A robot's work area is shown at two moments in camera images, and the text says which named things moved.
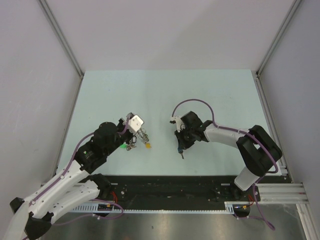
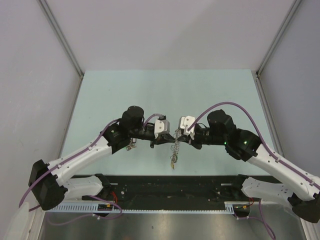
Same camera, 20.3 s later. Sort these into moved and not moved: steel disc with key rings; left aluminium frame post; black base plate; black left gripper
Moved: steel disc with key rings; black left gripper
Not moved: left aluminium frame post; black base plate
